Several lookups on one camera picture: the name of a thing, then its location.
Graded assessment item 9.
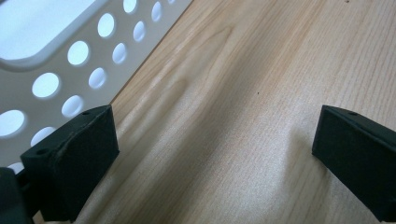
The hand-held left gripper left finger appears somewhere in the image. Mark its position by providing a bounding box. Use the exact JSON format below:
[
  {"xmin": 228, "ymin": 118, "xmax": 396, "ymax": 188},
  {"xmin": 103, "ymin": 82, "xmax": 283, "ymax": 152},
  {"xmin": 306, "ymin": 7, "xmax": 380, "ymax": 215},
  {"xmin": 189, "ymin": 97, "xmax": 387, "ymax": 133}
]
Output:
[{"xmin": 20, "ymin": 105, "xmax": 120, "ymax": 223}]

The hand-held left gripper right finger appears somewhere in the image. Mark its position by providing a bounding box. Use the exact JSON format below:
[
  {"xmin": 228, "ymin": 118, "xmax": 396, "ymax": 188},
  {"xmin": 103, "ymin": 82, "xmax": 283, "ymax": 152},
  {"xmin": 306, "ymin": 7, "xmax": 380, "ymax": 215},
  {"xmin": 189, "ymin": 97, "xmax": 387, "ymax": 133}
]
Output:
[{"xmin": 311, "ymin": 105, "xmax": 396, "ymax": 223}]

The white perforated plastic basket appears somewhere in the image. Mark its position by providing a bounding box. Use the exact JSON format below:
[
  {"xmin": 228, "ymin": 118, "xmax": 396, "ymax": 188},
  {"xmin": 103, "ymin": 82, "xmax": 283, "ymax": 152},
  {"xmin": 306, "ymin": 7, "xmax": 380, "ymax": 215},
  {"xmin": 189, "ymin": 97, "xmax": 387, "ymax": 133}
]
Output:
[{"xmin": 0, "ymin": 0, "xmax": 194, "ymax": 174}]

